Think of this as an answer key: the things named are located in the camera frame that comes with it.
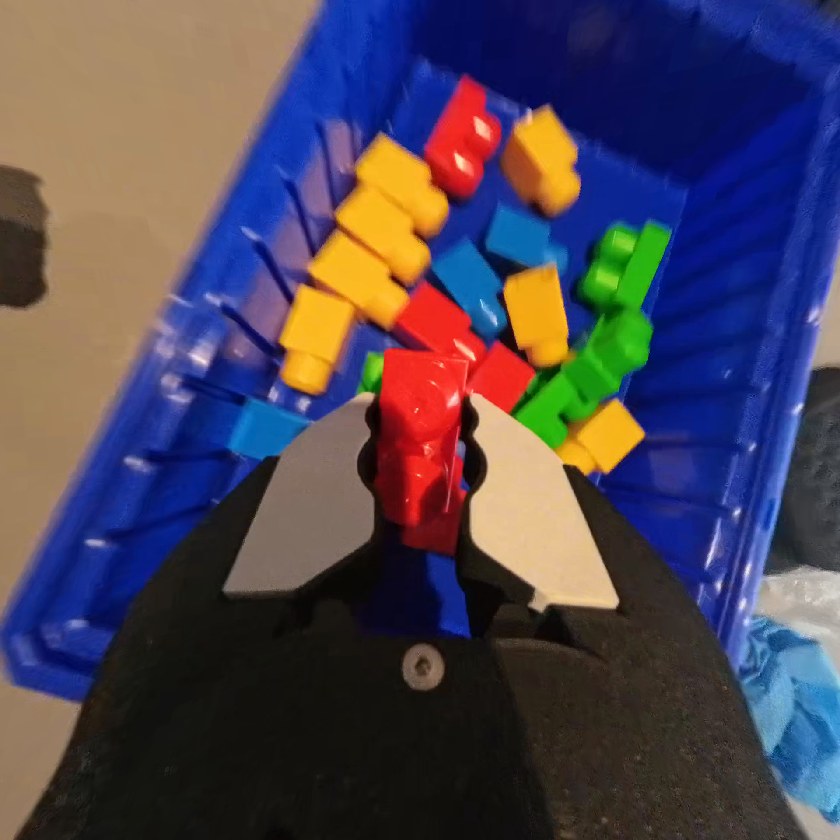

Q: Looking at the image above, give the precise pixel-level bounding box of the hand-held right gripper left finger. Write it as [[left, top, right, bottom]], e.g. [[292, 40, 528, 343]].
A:
[[222, 392, 385, 599]]

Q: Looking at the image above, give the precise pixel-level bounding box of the blue plastic bin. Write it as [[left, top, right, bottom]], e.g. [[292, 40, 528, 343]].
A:
[[0, 0, 840, 703]]

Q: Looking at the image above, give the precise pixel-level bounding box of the clear plastic bag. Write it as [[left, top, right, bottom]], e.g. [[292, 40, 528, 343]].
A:
[[758, 567, 840, 634]]

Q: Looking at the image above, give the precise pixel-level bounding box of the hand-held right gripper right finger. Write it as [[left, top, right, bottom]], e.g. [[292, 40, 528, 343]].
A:
[[456, 392, 621, 614]]

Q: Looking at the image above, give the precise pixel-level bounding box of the blue cloth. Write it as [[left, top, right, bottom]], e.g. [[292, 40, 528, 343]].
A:
[[738, 613, 840, 824]]

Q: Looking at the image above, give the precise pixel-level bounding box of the pile of mega blocks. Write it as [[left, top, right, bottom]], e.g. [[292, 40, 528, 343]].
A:
[[226, 72, 673, 476]]

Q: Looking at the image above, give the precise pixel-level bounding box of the red mega block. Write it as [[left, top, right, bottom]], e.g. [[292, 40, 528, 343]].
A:
[[373, 348, 472, 555]]

